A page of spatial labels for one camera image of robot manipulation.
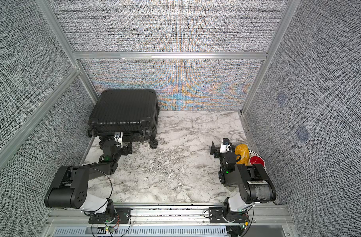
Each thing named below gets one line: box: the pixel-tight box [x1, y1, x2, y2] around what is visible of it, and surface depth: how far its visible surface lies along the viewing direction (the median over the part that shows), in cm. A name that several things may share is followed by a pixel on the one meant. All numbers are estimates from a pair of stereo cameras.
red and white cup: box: [249, 155, 265, 168], surface depth 87 cm
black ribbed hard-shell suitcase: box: [86, 88, 160, 150], surface depth 91 cm
